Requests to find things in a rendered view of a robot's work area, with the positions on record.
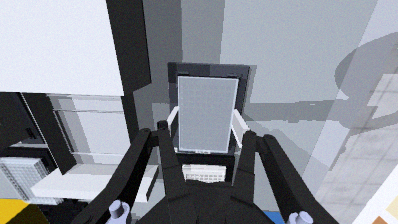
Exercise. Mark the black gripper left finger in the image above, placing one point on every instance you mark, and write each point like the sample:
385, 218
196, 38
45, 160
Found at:
111, 205

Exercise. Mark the dark grey bench mat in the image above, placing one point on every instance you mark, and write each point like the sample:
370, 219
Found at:
298, 51

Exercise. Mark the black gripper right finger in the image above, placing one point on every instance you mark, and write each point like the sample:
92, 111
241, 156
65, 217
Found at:
296, 203

